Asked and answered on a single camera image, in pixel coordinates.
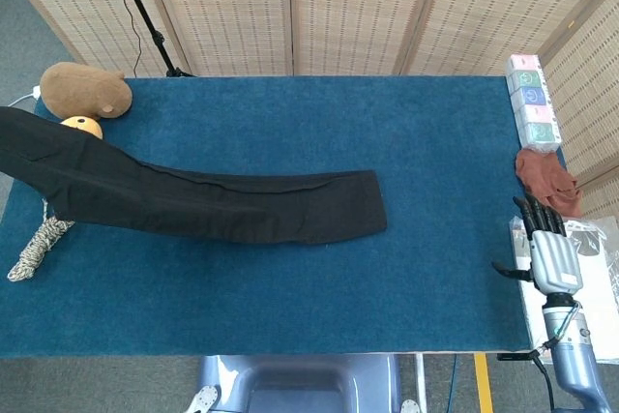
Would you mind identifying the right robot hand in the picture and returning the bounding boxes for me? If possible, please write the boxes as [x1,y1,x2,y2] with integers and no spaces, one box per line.
[491,193,583,296]

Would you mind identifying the black trousers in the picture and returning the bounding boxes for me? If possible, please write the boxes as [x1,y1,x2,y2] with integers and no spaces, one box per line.
[0,105,389,246]

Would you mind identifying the clear bag with white garment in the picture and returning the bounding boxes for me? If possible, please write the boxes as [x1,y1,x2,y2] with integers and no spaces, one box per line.
[510,217,619,366]

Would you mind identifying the brown cloth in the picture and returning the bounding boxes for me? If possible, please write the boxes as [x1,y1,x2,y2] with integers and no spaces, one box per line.
[514,149,584,220]

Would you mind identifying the tissue pack bundle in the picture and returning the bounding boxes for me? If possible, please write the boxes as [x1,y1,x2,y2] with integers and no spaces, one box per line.
[505,52,562,152]

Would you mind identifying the white table leg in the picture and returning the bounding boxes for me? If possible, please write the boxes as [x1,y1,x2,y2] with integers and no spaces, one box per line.
[414,353,427,413]

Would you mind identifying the blue table cloth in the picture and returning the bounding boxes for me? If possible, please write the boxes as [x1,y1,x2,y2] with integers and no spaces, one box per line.
[0,74,567,360]

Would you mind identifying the blue robot torso base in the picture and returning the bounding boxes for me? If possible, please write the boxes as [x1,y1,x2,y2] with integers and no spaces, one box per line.
[186,354,422,413]

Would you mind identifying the bamboo folding screen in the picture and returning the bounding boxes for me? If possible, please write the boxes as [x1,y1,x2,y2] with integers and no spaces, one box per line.
[0,0,619,221]

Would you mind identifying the black tripod stand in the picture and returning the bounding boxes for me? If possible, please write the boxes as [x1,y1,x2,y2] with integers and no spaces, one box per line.
[106,0,198,78]

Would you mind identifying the yellow plush toy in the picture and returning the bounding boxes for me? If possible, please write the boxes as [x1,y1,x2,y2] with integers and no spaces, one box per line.
[60,115,104,141]

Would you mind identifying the brown capybara plush toy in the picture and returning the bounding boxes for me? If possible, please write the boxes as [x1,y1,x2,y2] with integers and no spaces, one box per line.
[39,62,133,120]

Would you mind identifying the white power strip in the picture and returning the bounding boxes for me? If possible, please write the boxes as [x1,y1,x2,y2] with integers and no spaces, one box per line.
[0,85,43,109]

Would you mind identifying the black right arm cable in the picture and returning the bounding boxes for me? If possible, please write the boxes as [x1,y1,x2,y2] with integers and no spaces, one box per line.
[529,347,557,413]

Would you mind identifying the thin black hanging cable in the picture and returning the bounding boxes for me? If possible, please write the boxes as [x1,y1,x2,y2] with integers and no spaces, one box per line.
[109,0,142,71]

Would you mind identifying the braided rope bundle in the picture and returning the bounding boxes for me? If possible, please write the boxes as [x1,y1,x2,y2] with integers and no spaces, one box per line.
[6,199,76,282]

